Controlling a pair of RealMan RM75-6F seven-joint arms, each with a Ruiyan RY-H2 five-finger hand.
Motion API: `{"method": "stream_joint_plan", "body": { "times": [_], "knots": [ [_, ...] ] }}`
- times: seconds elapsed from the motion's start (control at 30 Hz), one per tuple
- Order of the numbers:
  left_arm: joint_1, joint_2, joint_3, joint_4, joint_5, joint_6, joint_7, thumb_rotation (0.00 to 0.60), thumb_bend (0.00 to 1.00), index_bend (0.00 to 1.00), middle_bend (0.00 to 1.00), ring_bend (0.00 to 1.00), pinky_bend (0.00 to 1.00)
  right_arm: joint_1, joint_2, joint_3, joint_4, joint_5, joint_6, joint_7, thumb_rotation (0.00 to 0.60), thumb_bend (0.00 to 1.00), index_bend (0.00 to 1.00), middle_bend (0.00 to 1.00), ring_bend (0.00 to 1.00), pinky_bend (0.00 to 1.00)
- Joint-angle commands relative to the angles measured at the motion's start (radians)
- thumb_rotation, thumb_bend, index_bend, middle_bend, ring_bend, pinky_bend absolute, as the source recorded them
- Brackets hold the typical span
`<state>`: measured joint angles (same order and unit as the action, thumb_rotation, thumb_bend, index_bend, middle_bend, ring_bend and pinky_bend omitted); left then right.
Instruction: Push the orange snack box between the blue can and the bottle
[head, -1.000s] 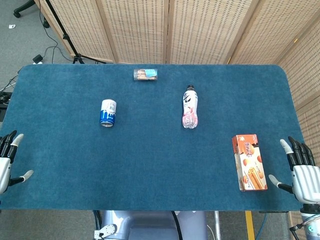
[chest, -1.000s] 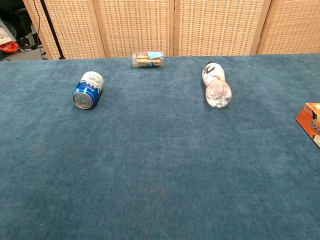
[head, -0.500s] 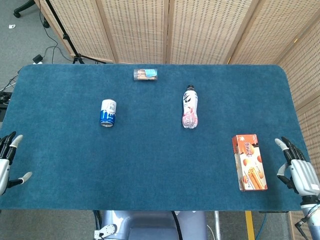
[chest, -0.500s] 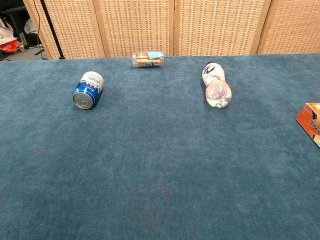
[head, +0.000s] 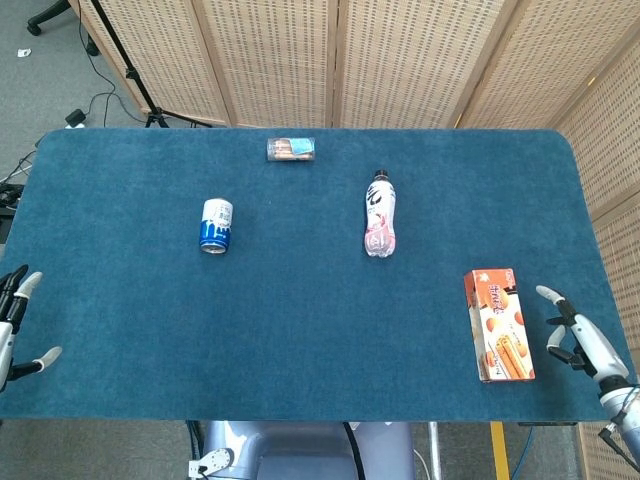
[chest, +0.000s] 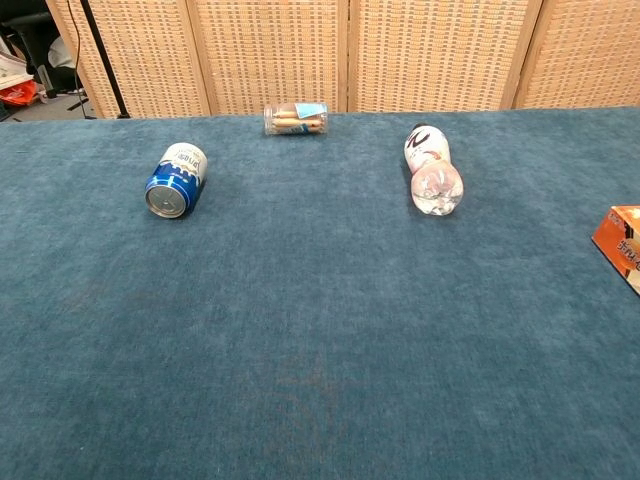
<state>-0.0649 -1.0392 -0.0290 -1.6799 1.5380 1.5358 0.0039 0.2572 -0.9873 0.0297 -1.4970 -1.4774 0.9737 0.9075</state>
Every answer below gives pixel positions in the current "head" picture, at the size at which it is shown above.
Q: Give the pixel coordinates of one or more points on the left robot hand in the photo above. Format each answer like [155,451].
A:
[6,345]

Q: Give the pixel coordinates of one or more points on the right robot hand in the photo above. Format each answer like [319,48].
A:
[597,350]

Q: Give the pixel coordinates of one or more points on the orange biscuit roll box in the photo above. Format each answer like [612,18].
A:
[500,325]

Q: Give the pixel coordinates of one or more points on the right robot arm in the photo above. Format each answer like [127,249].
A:
[625,405]

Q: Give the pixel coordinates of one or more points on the black floor equipment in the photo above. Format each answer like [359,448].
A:
[10,210]

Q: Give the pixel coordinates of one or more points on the metal table leg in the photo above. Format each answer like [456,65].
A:
[435,450]

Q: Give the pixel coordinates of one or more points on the black power adapter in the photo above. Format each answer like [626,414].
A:
[75,117]

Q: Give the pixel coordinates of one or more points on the blue and white can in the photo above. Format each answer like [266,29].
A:
[216,225]

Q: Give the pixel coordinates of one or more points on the clear bottle pink label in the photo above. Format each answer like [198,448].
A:
[380,220]

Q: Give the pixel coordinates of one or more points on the blue felt table cover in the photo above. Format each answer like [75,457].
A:
[300,310]

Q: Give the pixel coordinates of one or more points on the black tripod stand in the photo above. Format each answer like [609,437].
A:
[131,75]

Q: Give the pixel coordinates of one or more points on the silver blue robot torso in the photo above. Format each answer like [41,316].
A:
[300,450]

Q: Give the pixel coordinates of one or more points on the black office chair base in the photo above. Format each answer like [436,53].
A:
[47,14]

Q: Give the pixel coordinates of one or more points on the clear biscuit stick container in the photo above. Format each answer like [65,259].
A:
[290,150]

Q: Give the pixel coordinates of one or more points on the woven bamboo folding screen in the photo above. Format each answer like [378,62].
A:
[280,60]

